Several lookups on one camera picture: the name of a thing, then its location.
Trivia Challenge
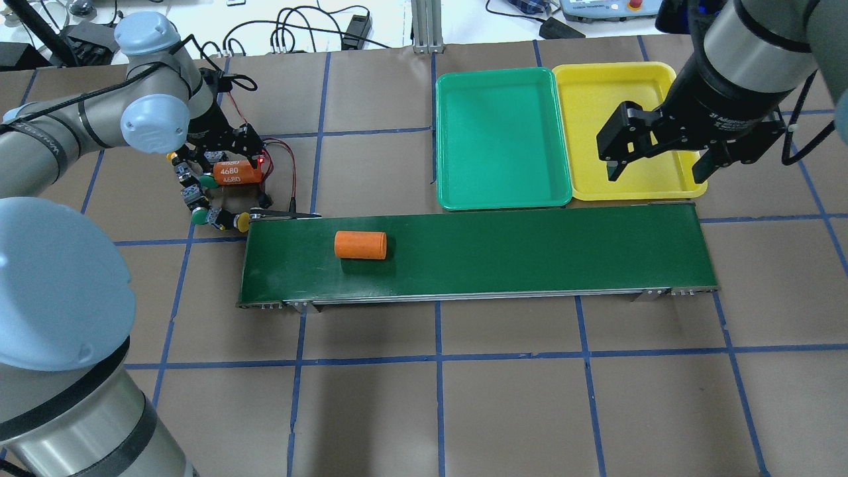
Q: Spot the black power adapter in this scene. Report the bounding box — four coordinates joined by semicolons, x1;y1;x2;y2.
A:
341;15;372;51

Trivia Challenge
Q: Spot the plain orange cylinder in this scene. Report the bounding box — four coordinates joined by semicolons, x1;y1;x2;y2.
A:
333;231;388;260

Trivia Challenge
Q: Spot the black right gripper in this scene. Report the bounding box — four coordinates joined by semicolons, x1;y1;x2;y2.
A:
596;101;786;184

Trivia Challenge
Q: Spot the orange cylinder marked 4680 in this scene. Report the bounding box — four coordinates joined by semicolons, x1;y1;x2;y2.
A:
212;160;263;187

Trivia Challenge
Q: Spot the red and black wire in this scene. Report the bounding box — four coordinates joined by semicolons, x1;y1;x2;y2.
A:
219;66;299;213

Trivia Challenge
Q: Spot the aluminium frame post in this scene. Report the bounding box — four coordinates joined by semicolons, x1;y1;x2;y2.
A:
411;0;445;54

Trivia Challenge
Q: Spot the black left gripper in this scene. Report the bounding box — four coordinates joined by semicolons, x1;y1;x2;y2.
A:
175;100;266;176

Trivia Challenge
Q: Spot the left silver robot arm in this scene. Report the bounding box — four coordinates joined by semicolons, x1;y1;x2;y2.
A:
1;11;264;476

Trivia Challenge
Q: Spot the green conveyor belt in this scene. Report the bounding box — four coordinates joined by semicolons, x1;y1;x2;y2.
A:
237;203;719;308

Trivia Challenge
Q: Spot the green plastic tray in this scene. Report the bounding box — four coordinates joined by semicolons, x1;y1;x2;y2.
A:
435;67;573;211

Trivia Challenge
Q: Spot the teach pendant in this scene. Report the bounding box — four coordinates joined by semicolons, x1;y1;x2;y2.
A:
559;1;663;23

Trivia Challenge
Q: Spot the yellow plastic tray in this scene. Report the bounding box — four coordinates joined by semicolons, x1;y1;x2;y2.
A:
553;62;708;201

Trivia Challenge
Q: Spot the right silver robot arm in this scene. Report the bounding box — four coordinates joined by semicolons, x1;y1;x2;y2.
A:
597;1;846;184

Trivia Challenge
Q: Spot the green push button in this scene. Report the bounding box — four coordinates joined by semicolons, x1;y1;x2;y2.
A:
180;174;219;209
190;207;221;229

